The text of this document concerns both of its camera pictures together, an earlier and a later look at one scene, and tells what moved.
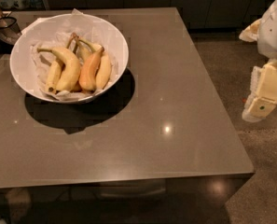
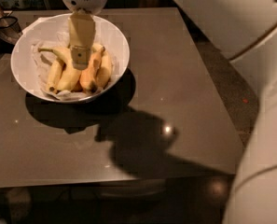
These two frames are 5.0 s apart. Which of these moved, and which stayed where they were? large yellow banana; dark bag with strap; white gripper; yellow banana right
Moved: white gripper
Stayed: dark bag with strap; large yellow banana; yellow banana right
